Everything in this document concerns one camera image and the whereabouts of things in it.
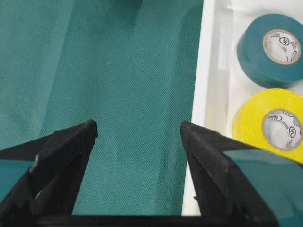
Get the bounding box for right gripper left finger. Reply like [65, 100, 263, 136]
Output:
[0, 119, 98, 227]

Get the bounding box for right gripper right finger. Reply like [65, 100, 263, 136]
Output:
[180, 121, 303, 227]

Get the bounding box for yellow tape roll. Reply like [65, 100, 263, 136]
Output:
[232, 88, 303, 162]

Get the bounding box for teal green tape roll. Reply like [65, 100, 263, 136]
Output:
[237, 14, 303, 88]

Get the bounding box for white plastic tray case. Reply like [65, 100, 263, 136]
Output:
[181, 0, 303, 216]

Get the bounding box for green table cloth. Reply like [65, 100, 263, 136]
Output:
[0, 0, 203, 215]

